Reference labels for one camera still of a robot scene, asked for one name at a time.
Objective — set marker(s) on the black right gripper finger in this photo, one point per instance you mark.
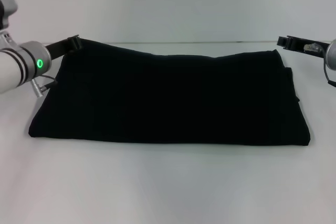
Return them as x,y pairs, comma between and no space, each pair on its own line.
282,41

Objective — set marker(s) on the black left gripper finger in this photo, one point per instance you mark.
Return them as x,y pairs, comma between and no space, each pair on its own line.
79,44

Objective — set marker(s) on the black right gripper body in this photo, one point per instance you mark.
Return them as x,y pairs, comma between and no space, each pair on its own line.
307,47

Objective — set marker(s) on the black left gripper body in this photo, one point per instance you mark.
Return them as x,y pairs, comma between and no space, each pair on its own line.
59,48

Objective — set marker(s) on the black t-shirt with white print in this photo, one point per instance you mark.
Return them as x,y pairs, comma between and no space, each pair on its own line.
168,95

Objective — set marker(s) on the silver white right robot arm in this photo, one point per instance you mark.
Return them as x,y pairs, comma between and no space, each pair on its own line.
332,54

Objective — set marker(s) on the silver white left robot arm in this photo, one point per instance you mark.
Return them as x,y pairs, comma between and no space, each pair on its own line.
18,66

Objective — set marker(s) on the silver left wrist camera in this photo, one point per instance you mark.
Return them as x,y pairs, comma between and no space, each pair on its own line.
6,14

